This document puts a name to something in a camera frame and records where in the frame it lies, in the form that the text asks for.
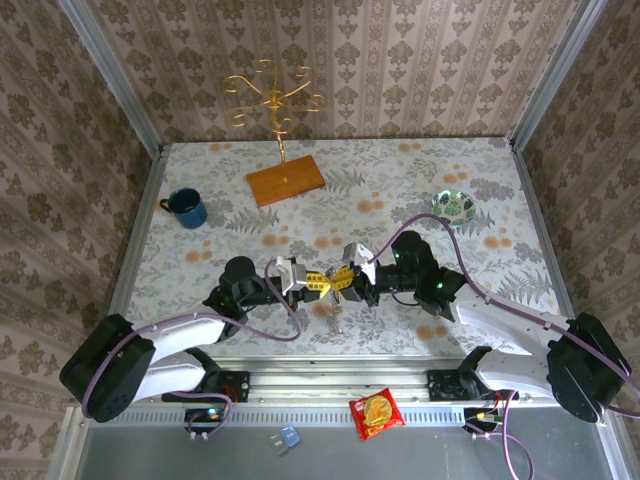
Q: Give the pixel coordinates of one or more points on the red snack packet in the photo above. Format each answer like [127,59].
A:
[375,412]

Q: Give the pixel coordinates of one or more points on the aluminium table edge bar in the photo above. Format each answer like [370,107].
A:
[325,361]

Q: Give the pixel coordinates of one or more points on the small grey card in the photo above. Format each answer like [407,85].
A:
[277,446]

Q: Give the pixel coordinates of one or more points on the small blue card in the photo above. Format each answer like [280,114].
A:
[290,435]

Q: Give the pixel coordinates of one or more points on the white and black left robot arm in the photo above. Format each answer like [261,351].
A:
[190,332]

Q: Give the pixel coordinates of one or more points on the dark blue enamel mug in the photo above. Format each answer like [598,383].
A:
[190,212]

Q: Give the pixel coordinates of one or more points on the gold jewelry stand wooden base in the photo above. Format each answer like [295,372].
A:
[285,182]

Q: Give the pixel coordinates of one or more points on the black controller board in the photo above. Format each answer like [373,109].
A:
[472,416]
[200,415]

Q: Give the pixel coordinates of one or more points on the aluminium mounting rail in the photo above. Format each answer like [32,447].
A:
[340,387]

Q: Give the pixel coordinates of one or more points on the aluminium table side rail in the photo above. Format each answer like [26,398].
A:
[131,260]
[550,250]

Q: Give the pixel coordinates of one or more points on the green leaf pattern bowl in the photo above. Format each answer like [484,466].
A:
[452,209]

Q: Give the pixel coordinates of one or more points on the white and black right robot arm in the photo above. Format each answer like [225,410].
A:
[510,320]

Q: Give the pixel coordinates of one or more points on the aluminium frame post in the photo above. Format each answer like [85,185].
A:
[555,75]
[112,75]

